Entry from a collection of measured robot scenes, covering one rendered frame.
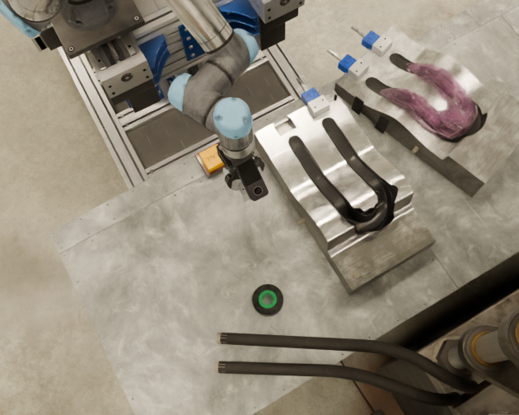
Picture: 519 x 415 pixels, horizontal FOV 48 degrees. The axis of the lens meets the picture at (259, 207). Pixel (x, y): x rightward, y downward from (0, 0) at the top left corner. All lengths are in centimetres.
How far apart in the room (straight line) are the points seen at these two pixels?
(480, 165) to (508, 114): 18
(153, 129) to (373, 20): 119
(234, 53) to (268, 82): 122
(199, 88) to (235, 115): 11
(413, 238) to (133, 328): 77
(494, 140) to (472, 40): 40
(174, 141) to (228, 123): 124
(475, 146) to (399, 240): 32
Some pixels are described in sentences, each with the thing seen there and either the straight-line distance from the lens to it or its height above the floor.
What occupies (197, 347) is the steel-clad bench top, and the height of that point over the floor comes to 80.
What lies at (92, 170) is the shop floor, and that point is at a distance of 266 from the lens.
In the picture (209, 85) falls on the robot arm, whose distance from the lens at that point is 123.
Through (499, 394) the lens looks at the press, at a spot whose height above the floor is 79.
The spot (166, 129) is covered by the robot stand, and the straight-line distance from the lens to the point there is 242.
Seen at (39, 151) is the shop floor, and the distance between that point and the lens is 278.
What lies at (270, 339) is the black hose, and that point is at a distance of 148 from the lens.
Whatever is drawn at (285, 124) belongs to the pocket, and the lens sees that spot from 165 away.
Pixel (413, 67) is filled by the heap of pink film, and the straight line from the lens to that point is 176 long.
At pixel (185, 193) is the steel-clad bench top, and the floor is 80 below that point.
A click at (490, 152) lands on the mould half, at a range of 165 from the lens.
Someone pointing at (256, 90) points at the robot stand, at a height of 21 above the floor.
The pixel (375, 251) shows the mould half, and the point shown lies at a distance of 154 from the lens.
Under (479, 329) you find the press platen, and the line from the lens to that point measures 137.
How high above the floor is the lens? 233
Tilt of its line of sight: 71 degrees down
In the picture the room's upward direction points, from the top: 6 degrees counter-clockwise
